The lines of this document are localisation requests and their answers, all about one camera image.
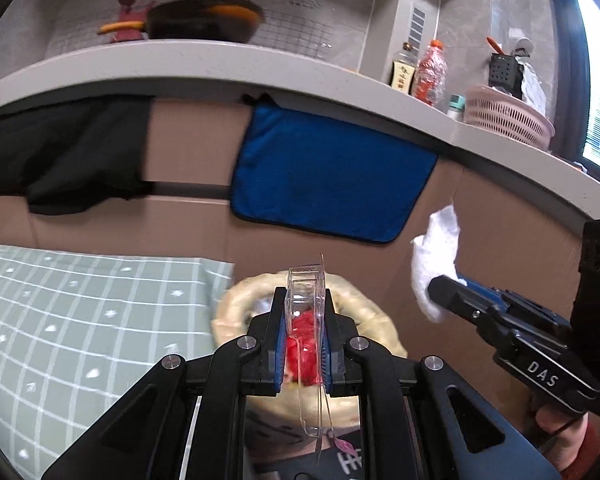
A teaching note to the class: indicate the orange drink bottle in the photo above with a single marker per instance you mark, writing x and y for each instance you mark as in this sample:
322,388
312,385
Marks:
429,77

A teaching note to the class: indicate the green grid tablecloth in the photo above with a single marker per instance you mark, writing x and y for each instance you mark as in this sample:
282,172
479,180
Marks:
77,331

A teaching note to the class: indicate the red plastic bag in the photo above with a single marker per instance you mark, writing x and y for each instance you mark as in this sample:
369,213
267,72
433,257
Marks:
301,351

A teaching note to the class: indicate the black cloth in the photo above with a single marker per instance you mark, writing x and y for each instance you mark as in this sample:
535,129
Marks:
68,157

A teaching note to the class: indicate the white kitchen countertop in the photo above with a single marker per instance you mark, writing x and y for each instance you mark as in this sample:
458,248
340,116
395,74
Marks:
189,69

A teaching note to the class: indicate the black utensil holder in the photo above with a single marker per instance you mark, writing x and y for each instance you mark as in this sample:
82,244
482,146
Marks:
506,73

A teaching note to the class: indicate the pink plastic basket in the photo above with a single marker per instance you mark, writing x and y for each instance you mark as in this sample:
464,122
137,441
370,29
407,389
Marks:
496,111

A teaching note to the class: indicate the clear plastic lid container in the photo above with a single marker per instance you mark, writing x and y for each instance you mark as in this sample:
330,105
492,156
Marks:
306,290

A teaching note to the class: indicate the small teal cap bottle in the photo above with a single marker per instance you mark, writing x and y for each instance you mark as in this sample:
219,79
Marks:
456,107

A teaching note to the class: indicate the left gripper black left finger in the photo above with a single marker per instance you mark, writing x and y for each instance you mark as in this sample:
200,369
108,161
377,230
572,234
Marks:
184,418

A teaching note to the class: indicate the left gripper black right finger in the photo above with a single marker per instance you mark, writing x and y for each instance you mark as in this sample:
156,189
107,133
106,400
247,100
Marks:
421,419

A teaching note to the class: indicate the person's right hand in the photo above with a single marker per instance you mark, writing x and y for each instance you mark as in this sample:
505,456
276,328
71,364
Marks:
569,435

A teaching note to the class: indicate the blue towel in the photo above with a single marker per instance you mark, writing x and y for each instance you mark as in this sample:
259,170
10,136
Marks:
322,175

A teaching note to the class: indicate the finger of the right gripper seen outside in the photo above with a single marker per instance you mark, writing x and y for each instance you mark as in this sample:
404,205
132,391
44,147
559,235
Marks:
468,300

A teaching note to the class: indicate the yellow label sauce bottle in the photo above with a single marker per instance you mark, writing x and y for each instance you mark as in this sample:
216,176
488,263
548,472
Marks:
404,66

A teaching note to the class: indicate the black wok orange handle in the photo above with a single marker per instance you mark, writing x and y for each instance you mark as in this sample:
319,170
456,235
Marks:
214,20

